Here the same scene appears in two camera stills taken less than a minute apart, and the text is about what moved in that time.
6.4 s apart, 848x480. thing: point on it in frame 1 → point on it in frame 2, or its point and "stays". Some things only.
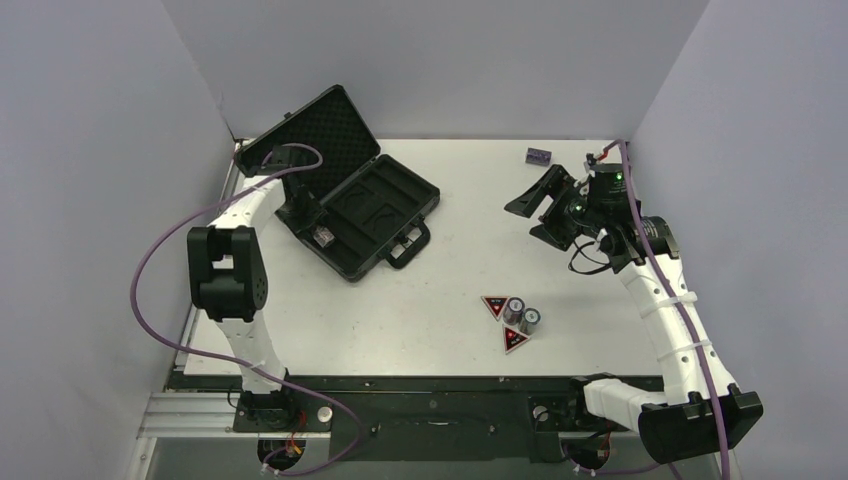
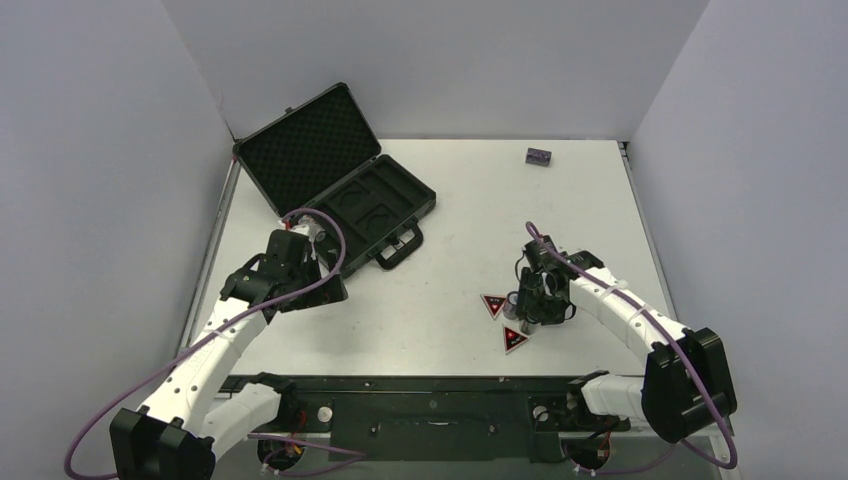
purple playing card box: (538, 156) stays
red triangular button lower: (513, 339) stays
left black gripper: (314, 216) → (329, 291)
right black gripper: (556, 204) → (539, 303)
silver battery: (530, 318) stays
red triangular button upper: (495, 304) stays
